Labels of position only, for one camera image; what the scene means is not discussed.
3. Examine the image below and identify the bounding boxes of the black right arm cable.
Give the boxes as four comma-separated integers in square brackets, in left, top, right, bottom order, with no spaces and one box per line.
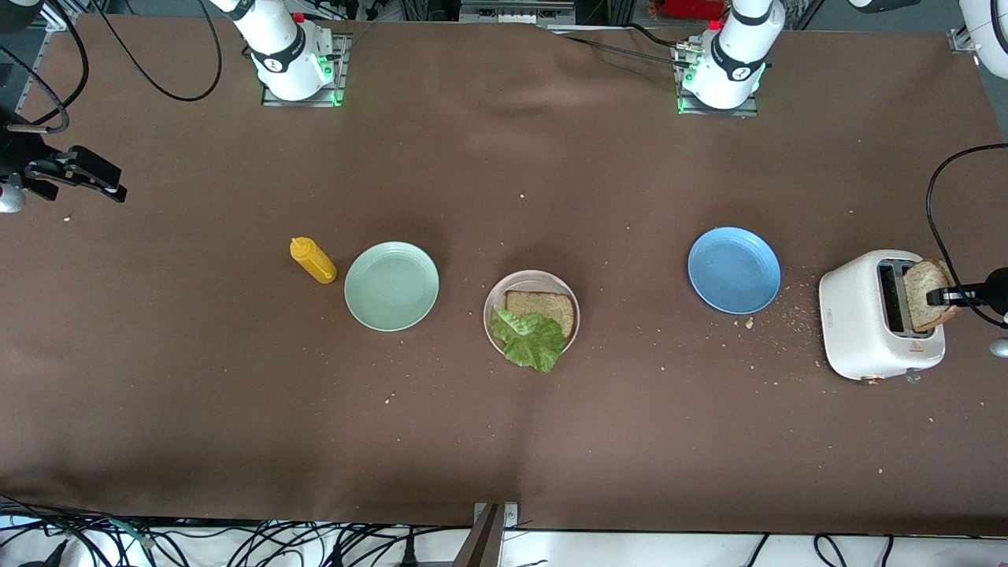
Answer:
[0,0,224,136]

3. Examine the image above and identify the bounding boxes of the white toaster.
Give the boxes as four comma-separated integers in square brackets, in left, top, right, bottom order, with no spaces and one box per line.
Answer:
[819,250,947,384]

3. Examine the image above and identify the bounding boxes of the dark grey metal bar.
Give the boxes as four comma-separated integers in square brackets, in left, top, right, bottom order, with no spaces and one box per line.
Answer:
[453,504,502,567]

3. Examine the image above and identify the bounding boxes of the green lettuce leaf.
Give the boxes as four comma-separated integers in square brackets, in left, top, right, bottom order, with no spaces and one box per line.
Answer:
[490,307,569,374]

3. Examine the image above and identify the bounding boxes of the teal cable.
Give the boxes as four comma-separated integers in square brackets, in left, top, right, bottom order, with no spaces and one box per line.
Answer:
[101,516,160,554]

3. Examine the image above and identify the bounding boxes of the grey equipment box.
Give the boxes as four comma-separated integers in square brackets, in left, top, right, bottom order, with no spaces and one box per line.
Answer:
[459,0,576,24]

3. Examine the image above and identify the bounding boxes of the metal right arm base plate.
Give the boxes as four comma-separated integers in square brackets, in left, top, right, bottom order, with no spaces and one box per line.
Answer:
[261,31,349,108]

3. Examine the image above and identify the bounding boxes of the light green plate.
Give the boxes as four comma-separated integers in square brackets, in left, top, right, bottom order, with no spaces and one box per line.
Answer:
[344,241,440,332]

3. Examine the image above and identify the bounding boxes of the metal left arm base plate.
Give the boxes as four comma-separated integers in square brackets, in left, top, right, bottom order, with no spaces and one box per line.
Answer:
[676,39,761,118]

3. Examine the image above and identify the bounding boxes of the blue plate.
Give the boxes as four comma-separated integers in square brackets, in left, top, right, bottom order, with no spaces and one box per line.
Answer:
[687,227,782,315]

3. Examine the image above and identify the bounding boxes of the silver metal bracket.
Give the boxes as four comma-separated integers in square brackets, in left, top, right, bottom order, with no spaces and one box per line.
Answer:
[473,502,520,528]

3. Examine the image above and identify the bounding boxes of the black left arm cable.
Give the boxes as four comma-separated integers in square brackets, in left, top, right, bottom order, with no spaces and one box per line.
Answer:
[926,143,1008,328]

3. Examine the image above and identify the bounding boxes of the brown table cloth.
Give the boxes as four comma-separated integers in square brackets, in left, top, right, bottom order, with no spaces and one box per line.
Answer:
[0,14,1008,536]

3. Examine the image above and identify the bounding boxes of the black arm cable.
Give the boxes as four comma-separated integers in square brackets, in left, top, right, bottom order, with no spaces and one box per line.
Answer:
[926,143,1008,328]
[0,0,224,136]

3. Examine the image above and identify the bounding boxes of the yellow squeeze bottle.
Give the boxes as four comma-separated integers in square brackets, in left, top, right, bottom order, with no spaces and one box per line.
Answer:
[289,236,339,285]

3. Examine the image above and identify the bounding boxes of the thin black cable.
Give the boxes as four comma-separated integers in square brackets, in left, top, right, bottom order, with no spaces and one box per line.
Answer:
[626,22,687,51]
[561,35,687,67]

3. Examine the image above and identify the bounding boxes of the brown bread slice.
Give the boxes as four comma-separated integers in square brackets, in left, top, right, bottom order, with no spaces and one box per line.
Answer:
[505,291,576,339]
[902,259,961,332]

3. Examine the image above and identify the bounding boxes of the red box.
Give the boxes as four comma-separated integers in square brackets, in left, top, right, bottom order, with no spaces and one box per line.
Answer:
[661,0,726,20]

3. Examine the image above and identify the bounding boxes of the beige plate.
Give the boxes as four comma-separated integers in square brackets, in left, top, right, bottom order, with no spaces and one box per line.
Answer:
[483,270,580,364]

